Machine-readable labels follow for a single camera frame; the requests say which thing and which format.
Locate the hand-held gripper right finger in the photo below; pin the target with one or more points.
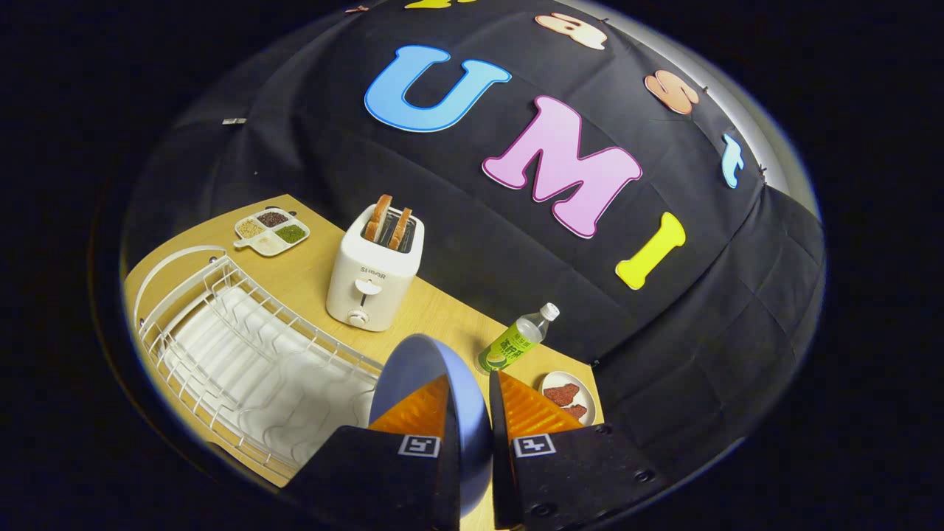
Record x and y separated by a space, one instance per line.
501 457

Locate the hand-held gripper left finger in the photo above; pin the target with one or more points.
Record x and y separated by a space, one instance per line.
448 487

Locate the blue plate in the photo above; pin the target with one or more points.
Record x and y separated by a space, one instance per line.
413 369

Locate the small white dish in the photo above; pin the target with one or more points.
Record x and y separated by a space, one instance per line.
588 402

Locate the divided white condiment dish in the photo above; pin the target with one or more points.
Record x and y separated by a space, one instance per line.
270 232

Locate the red meat piece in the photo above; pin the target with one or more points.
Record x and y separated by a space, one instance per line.
562 394
575 411

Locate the green label drink bottle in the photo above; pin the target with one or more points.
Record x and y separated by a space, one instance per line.
512 343

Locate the black backdrop cloth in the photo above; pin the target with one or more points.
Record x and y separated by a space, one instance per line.
479 243

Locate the white toaster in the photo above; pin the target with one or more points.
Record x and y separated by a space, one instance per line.
372 280

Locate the toasted bread slice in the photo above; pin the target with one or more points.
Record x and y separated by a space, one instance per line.
400 228
379 217

